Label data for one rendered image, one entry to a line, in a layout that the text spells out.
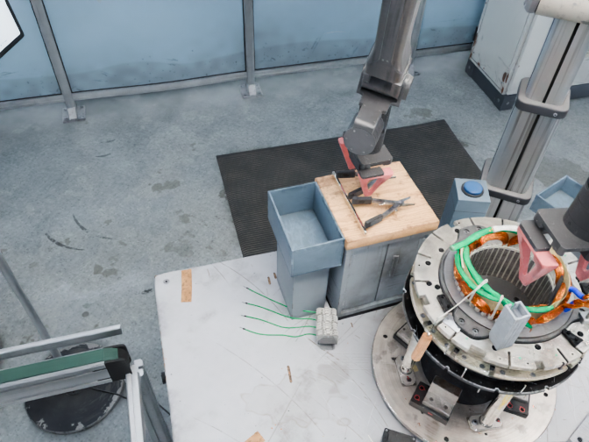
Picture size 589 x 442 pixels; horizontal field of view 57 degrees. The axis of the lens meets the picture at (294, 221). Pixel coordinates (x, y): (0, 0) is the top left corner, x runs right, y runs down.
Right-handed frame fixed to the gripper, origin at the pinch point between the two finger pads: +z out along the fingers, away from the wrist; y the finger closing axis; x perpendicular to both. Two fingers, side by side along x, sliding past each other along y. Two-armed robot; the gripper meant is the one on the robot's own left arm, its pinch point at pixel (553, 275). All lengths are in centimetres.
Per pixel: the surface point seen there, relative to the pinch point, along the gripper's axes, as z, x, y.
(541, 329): 19.1, 3.6, 9.3
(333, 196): 24, 42, -16
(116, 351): 60, 32, -63
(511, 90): 98, 202, 135
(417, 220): 22.9, 32.8, -1.0
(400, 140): 118, 183, 68
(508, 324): 13.8, 1.8, 0.4
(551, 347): 20.0, 0.6, 10.0
